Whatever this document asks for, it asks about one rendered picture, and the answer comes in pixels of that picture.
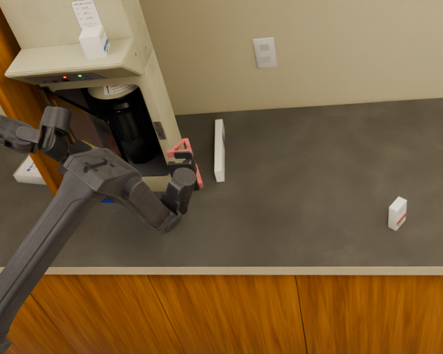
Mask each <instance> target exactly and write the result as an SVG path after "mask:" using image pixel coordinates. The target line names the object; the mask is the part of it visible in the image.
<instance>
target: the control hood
mask: <svg viewBox="0 0 443 354"><path fill-rule="evenodd" d="M108 42H109V44H110V48H109V51H108V54H107V57H104V58H95V59H90V60H87V58H86V55H85V53H84V50H83V48H82V45H81V44H70V45H62V46H48V47H41V48H27V49H21V51H20V52H19V54H18V55H17V56H16V58H15V60H14V61H13V62H12V63H11V65H10V67H9V68H8V69H7V71H6V73H5V76H6V77H8V78H11V79H15V80H18V81H23V82H25V83H28V84H33V85H35V84H40V83H37V82H34V81H30V80H27V79H26V78H34V77H50V76H58V75H67V74H83V73H92V72H93V73H94V74H97V75H100V76H102V77H105V78H107V79H112V78H120V77H137V76H141V75H142V74H143V71H144V68H143V65H142V62H141V59H140V56H139V52H138V50H137V47H136V44H135V42H134V40H133V39H119V40H112V41H108Z"/></svg>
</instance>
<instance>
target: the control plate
mask: <svg viewBox="0 0 443 354"><path fill-rule="evenodd" d="M78 75H81V77H79V76H78ZM64 77H66V78H64ZM90 77H93V79H107V78H105V77H102V76H100V75H97V74H94V73H93V72H92V73H83V74H67V75H58V76H50V77H34V78H26V79H27V80H30V81H34V82H37V83H40V84H50V83H54V82H52V81H58V82H67V81H62V80H61V79H68V80H70V81H74V79H76V81H84V80H93V79H91V78H90ZM82 78H84V80H82ZM43 81H46V82H45V83H44V82H43ZM58 82H56V83H58Z"/></svg>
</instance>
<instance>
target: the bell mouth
mask: <svg viewBox="0 0 443 354"><path fill-rule="evenodd" d="M137 88H138V86H137V85H136V84H123V85H114V86H97V87H88V88H87V90H88V92H89V94H90V95H91V96H93V97H95V98H98V99H113V98H119V97H122V96H125V95H127V94H128V93H131V92H132V91H134V90H135V89H137Z"/></svg>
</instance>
